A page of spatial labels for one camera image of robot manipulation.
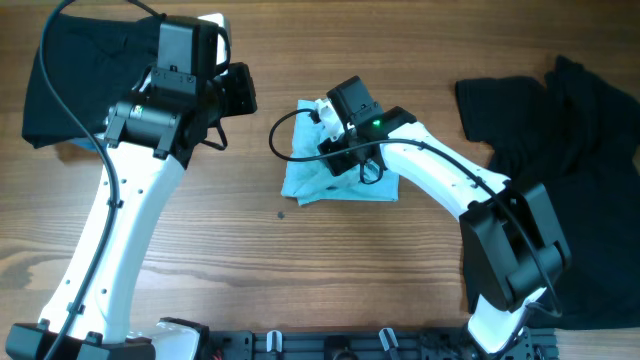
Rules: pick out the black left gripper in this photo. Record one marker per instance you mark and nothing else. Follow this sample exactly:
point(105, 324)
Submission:
point(244, 102)

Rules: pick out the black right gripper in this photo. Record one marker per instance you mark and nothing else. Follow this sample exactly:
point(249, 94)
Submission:
point(339, 162)

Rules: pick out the light blue polo shirt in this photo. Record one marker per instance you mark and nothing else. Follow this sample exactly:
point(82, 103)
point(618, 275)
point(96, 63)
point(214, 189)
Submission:
point(308, 182)

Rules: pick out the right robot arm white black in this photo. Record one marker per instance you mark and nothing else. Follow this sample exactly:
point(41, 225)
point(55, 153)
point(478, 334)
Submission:
point(513, 247)

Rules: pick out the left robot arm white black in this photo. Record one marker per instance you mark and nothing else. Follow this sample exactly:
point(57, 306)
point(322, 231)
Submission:
point(149, 139)

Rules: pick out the folded black garment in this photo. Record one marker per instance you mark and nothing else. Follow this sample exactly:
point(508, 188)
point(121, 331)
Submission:
point(91, 64)

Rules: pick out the folded blue garment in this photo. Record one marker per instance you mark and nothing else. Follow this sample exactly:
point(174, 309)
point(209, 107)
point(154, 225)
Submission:
point(84, 143)

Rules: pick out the white clip right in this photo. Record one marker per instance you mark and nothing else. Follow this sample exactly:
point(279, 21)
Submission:
point(388, 339)

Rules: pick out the white clip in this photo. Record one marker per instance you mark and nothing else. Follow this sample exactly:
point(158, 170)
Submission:
point(388, 339)
point(274, 342)

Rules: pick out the white clip left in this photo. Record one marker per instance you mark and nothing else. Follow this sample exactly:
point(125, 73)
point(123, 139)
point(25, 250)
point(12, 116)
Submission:
point(274, 342)

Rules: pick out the black garment on right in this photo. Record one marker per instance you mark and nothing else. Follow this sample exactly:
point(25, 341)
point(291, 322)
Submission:
point(578, 136)

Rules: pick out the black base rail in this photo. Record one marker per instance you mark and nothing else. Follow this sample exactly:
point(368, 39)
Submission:
point(426, 344)

